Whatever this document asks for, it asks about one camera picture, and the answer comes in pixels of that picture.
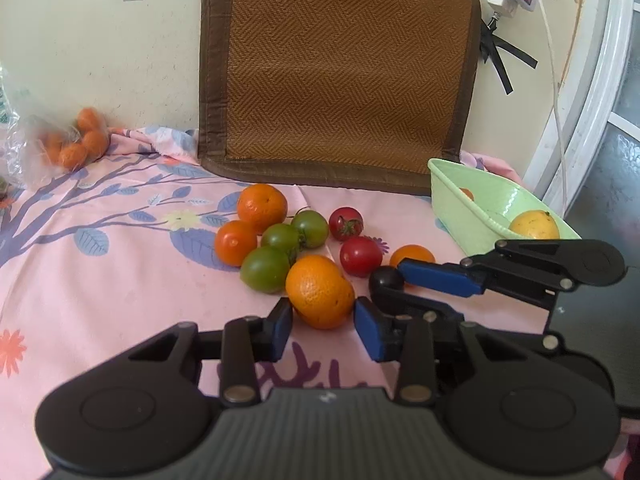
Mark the pink floral bedsheet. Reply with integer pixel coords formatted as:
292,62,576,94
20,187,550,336
0,125,640,480

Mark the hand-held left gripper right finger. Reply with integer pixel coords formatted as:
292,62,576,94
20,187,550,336
353,297,557,407

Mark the brown woven seat mat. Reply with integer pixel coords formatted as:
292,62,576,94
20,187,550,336
198,0,482,196

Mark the dark round fruit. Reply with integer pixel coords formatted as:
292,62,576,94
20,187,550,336
369,267,405,295

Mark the bagged tangerine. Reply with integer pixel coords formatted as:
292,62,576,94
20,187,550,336
42,132,63,165
81,130,109,159
58,144,89,170
76,107,103,133

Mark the yellow round fruit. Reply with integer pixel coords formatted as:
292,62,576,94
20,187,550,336
509,210,560,241

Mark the small orange tomato left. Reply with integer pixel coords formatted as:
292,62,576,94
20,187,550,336
214,220,259,267

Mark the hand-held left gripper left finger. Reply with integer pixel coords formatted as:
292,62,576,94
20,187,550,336
127,297,294,406

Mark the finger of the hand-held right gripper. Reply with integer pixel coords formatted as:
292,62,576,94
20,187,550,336
398,239,577,309
372,291,467,323

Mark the black tie strap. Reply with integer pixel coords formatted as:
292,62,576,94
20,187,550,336
479,16,539,95

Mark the red tomato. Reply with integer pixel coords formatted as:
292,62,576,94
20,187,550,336
328,206,364,242
339,236,384,278

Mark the white cable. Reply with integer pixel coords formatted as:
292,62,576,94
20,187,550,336
530,0,571,213

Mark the large orange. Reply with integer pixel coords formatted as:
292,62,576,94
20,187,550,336
285,254,356,330

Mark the light green plastic basin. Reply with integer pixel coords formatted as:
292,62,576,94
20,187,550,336
428,158,583,258

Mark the clear plastic bag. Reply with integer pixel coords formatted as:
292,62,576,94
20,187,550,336
0,62,110,192

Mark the green tomato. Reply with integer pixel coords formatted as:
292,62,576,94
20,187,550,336
260,223,302,261
291,210,330,249
240,245,291,294

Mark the white window frame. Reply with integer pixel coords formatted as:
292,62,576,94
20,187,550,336
521,0,640,221

